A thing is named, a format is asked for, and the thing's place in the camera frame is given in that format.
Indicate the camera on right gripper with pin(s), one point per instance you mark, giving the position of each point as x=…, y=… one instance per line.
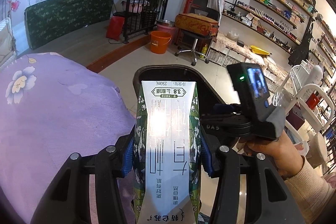
x=249, y=82

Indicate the black trash bin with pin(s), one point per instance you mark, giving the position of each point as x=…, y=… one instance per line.
x=170, y=102

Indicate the green patterned counter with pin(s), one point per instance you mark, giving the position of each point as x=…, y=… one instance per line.
x=50, y=19

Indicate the right hand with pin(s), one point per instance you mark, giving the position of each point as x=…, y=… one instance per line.
x=286, y=158

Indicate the black metal railing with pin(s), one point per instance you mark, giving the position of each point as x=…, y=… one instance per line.
x=141, y=16

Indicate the beige sweater right forearm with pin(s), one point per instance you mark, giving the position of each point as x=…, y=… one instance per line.
x=314, y=196

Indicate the red paper bag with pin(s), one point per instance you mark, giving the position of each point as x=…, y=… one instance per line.
x=115, y=27

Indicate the pink basin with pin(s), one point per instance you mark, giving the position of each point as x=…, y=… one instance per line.
x=167, y=26

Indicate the swivel stool with cushion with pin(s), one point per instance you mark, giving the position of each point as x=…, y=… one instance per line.
x=198, y=27

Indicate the purple floral tablecloth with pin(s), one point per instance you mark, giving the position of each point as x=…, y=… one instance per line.
x=52, y=107

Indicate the green milk carton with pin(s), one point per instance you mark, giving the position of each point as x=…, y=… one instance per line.
x=167, y=185

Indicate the orange plastic bucket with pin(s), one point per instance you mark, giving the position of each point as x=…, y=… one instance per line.
x=159, y=41

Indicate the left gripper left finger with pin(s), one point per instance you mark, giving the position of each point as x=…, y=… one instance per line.
x=124, y=149

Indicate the white metal rack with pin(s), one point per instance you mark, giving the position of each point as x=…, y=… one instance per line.
x=308, y=108

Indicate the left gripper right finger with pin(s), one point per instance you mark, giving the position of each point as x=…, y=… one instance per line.
x=209, y=147

